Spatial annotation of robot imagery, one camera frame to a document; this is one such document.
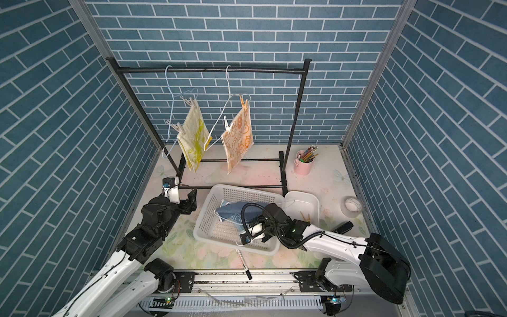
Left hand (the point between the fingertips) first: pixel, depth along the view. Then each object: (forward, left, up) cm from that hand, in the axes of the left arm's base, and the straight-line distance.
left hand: (193, 190), depth 75 cm
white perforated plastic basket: (-7, -4, -20) cm, 22 cm away
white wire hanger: (+49, -8, +7) cm, 50 cm away
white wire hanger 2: (+5, -42, -16) cm, 45 cm away
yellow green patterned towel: (+24, +3, +5) cm, 25 cm away
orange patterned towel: (+27, -15, +2) cm, 32 cm away
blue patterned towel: (0, -13, -18) cm, 22 cm away
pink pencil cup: (+24, -48, -15) cm, 55 cm away
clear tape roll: (+4, -71, -21) cm, 74 cm away
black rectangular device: (-7, -63, -19) cm, 66 cm away
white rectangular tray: (+3, -46, -18) cm, 50 cm away
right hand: (-6, -23, -12) cm, 27 cm away
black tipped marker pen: (-20, -19, -22) cm, 35 cm away
